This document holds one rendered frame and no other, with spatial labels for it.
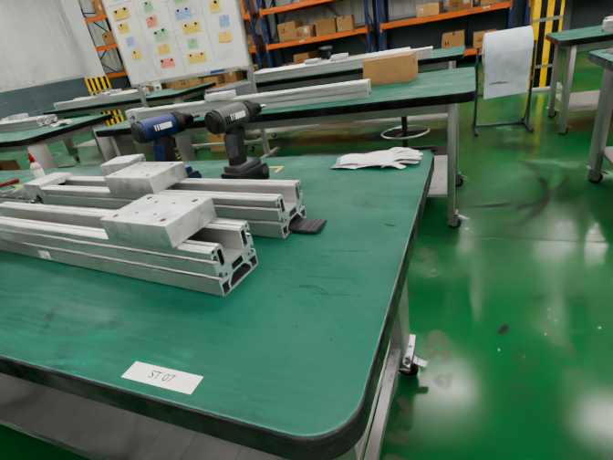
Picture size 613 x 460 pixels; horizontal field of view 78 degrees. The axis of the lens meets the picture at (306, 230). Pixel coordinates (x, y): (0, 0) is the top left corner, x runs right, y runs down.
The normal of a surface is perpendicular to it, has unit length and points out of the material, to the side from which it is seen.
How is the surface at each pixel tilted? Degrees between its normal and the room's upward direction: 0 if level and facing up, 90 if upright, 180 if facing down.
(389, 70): 89
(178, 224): 90
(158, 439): 0
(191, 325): 0
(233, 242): 90
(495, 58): 100
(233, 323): 0
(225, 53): 90
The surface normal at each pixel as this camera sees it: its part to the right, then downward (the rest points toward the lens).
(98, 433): -0.16, -0.88
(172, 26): -0.36, 0.47
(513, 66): -0.26, 0.66
